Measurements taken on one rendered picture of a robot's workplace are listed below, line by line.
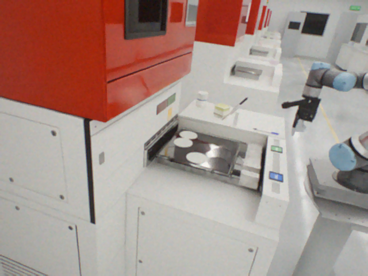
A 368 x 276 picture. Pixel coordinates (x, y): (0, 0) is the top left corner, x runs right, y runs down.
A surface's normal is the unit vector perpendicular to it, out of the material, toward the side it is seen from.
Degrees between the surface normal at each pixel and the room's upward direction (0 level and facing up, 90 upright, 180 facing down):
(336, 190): 90
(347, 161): 95
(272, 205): 90
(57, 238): 90
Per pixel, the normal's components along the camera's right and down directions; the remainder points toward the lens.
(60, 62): -0.32, 0.39
